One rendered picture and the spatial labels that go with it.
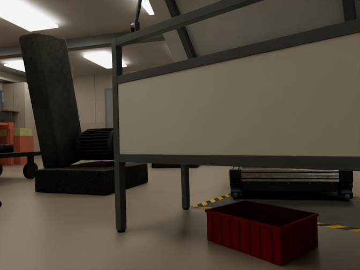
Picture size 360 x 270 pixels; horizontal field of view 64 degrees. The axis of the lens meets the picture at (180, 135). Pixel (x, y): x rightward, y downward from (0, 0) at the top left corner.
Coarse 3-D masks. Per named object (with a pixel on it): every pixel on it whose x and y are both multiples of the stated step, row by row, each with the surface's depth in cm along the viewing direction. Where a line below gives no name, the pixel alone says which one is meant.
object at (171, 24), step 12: (228, 0) 109; (240, 0) 106; (252, 0) 104; (192, 12) 120; (204, 12) 116; (216, 12) 114; (156, 24) 132; (168, 24) 128; (180, 24) 124; (132, 36) 142; (144, 36) 138; (120, 48) 151; (120, 60) 151; (120, 72) 151
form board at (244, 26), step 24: (192, 0) 161; (216, 0) 155; (264, 0) 143; (288, 0) 138; (312, 0) 133; (336, 0) 129; (192, 24) 170; (216, 24) 163; (240, 24) 156; (264, 24) 150; (288, 24) 144; (312, 24) 139; (216, 48) 172
